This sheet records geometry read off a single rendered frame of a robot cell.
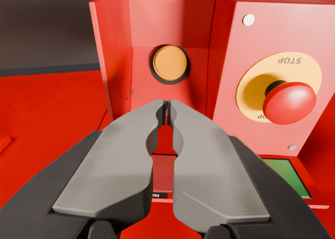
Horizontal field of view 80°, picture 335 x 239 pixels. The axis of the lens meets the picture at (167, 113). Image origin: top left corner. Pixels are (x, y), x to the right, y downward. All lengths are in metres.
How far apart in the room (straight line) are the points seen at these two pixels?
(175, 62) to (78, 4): 0.83
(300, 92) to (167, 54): 0.13
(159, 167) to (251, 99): 0.11
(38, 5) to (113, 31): 0.94
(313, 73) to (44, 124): 0.66
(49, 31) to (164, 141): 0.80
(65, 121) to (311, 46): 0.62
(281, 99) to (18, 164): 0.56
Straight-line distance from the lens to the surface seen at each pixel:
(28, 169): 0.58
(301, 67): 0.21
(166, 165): 0.22
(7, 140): 0.69
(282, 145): 0.26
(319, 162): 0.53
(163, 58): 0.23
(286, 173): 0.25
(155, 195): 0.20
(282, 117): 0.19
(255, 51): 0.18
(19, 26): 1.19
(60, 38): 1.11
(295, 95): 0.18
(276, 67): 0.20
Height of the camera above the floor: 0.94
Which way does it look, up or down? 54 degrees down
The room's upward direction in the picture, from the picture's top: 177 degrees counter-clockwise
